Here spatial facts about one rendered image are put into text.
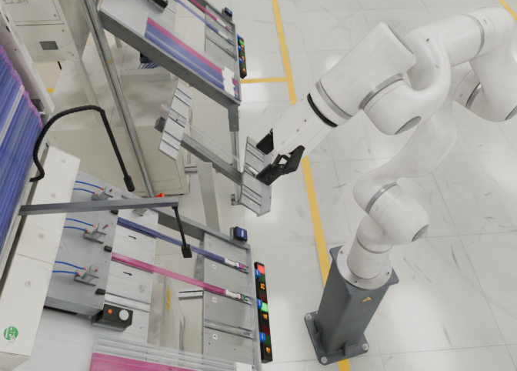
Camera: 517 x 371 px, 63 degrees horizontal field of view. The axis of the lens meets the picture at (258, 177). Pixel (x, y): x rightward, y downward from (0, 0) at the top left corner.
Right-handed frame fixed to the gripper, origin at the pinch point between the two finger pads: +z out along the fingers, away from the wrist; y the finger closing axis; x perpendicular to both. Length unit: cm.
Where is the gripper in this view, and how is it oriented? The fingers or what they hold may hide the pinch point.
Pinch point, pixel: (265, 162)
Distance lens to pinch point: 80.6
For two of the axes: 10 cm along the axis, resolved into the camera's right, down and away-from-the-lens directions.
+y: 0.1, 6.5, -7.6
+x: 7.6, 4.9, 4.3
